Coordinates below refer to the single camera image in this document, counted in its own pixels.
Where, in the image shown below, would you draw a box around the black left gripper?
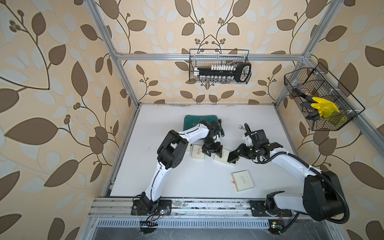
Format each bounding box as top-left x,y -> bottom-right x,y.
202,137 -> 224,158

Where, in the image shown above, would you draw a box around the large cream jewelry box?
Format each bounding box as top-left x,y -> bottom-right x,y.
232,170 -> 255,192

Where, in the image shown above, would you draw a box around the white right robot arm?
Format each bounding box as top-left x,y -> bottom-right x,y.
228,124 -> 350,224

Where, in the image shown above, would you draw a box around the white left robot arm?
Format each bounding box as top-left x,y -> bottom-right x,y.
140,121 -> 223,215

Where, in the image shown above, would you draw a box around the green plastic tool case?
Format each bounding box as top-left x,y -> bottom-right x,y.
183,115 -> 219,131

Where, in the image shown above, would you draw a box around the black pliers in basket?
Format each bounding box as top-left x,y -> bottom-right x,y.
294,88 -> 321,121

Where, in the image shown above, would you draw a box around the yellow rubber glove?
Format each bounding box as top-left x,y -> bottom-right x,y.
311,97 -> 341,118

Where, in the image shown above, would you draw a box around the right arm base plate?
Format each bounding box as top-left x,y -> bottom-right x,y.
249,191 -> 293,217

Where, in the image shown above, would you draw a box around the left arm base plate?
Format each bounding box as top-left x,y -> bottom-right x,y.
131,192 -> 172,216

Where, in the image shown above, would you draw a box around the black wire basket right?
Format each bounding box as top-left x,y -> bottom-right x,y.
284,63 -> 366,131

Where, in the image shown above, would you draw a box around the black wire basket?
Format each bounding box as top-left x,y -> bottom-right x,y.
284,63 -> 366,131
189,49 -> 252,85

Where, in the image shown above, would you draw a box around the socket set rail black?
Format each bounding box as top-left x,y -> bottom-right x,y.
192,63 -> 252,84

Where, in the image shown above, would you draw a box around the black wire basket back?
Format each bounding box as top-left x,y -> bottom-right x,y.
189,49 -> 252,85

